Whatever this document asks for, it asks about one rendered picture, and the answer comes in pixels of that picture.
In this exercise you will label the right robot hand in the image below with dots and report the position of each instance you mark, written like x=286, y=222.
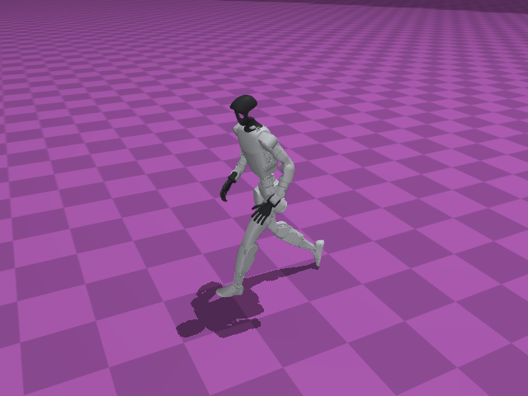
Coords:
x=227, y=185

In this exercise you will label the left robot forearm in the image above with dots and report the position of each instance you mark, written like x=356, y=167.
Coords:
x=283, y=184

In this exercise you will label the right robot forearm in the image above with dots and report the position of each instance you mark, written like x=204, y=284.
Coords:
x=241, y=166

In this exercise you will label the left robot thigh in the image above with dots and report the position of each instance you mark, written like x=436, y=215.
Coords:
x=254, y=230

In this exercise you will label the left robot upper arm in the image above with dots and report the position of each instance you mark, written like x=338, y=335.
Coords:
x=271, y=144

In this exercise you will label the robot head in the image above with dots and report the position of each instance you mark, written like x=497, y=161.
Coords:
x=243, y=105

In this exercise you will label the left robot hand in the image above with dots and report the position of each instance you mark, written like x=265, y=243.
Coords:
x=264, y=210

